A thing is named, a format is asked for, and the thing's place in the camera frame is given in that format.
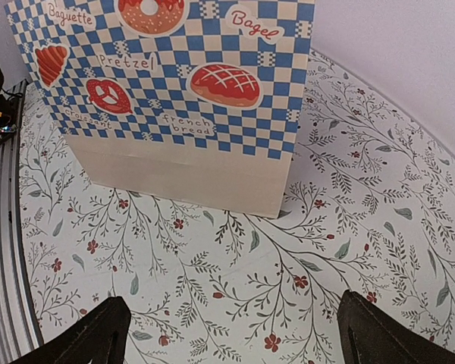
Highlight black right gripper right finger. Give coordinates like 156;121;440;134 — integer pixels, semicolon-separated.
337;290;455;364

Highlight floral patterned table mat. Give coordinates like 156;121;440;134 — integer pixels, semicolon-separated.
19;53;455;363

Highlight aluminium table edge rail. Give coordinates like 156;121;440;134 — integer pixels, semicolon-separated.
0;79;45;364

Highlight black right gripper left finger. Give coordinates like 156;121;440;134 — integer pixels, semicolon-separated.
14;297;131;364

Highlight checkered paper takeout bag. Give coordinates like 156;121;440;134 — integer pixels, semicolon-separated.
5;1;315;218

